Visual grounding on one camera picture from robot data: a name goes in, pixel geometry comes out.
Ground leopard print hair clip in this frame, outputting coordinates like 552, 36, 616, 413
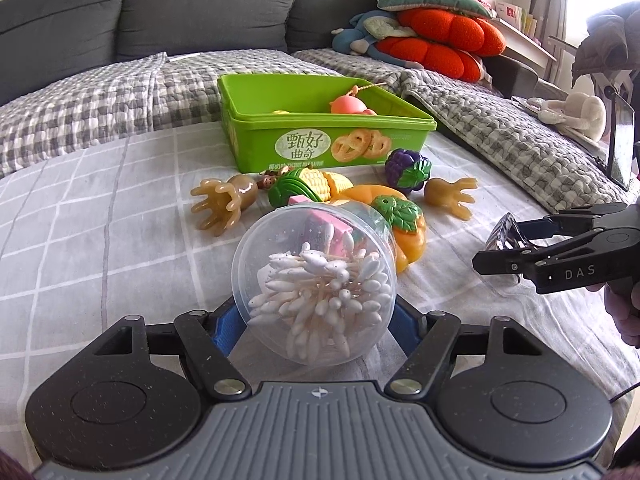
485, 212, 534, 274

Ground orange toy pumpkin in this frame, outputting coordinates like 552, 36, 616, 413
332, 184, 426, 274

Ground clear cotton swab jar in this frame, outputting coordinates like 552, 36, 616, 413
231, 200, 397, 367

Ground brown rubber hand toy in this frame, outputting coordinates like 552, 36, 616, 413
424, 177, 477, 221
190, 174, 258, 236

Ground pink plastic piece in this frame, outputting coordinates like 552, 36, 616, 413
284, 196, 355, 259

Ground purple toy grapes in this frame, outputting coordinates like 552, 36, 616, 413
384, 148, 432, 195

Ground small brown reindeer toy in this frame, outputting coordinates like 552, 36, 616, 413
257, 166, 311, 194

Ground toy corn cob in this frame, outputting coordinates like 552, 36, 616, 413
268, 167, 354, 208

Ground pink rubber pig toy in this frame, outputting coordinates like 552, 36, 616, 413
330, 84, 376, 116

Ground right hand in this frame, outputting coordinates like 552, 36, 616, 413
587, 284, 640, 348

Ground white plush toy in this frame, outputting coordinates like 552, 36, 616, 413
525, 92, 606, 142

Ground grey pebble pattern blanket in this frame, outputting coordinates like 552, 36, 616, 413
399, 70, 639, 211

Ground green plastic cookie box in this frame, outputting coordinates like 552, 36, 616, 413
217, 74, 437, 172

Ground grey checked quilt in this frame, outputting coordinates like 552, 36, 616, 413
0, 46, 417, 179

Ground orange flower cushion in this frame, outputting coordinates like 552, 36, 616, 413
375, 8, 506, 84

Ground blue plush monkey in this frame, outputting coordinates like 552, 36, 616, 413
331, 10, 423, 70

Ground dark grey sofa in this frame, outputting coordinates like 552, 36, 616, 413
0, 0, 551, 106

